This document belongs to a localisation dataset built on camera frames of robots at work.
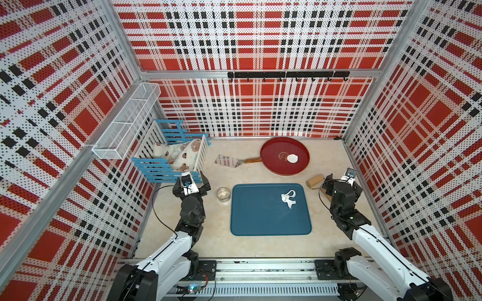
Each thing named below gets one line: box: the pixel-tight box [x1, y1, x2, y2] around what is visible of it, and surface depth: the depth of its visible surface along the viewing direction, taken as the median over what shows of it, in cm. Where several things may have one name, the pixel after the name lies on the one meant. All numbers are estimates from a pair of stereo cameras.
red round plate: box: [259, 136, 311, 177], surface depth 114 cm
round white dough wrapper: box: [286, 153, 299, 164], surface depth 113 cm
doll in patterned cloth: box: [152, 138, 203, 172], surface depth 107 cm
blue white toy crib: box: [131, 119, 211, 183], surface depth 106 cm
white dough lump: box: [281, 189, 297, 209], surface depth 95 cm
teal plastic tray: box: [230, 183, 312, 236], surface depth 92 cm
